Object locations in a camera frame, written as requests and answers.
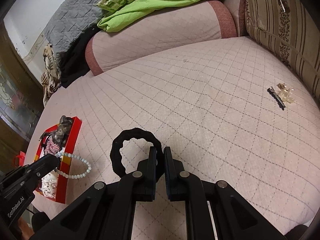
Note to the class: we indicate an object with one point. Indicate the striped floral cushion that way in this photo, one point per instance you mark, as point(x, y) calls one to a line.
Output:
point(286, 29)

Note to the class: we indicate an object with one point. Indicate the grey quilted blanket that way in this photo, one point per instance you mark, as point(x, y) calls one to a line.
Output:
point(69, 22)

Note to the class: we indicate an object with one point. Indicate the black garment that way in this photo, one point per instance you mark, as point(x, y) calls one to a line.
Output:
point(73, 64)

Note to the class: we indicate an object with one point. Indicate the red gift bag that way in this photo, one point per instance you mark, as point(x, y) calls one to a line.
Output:
point(19, 159)

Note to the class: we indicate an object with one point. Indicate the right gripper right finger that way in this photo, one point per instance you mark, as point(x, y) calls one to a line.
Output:
point(173, 167)

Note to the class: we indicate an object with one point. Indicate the leaf print cloth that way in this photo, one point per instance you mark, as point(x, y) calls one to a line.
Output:
point(51, 77)

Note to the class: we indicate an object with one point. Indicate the pink bolster pillow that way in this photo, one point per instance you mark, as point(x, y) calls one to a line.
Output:
point(159, 31)

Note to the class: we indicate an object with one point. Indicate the rhinestone butterfly hair clip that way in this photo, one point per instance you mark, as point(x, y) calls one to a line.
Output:
point(46, 139)

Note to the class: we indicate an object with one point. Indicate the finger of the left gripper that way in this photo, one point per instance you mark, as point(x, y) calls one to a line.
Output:
point(43, 163)

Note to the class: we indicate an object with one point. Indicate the person's left hand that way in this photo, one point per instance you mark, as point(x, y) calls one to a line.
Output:
point(26, 230)

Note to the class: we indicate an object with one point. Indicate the pink plaid scrunchie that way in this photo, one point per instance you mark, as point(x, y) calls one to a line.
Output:
point(51, 147)

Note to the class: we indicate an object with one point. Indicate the grey organza scrunchie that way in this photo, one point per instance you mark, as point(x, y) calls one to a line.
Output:
point(60, 135)

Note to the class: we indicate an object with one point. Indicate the crystal black hair clip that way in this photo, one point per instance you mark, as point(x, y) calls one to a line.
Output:
point(283, 95)

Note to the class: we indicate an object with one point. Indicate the red white tray box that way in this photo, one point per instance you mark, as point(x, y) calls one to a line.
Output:
point(65, 156)

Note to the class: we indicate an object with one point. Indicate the pink quilted bedspread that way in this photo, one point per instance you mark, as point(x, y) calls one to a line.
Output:
point(209, 103)

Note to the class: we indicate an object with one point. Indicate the stained glass wooden door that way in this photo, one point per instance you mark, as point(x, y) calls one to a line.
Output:
point(21, 103)

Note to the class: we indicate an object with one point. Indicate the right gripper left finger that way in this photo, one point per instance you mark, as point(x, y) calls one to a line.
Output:
point(147, 181)

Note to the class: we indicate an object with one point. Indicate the white cherry print scrunchie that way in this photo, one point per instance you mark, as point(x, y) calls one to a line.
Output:
point(49, 185)

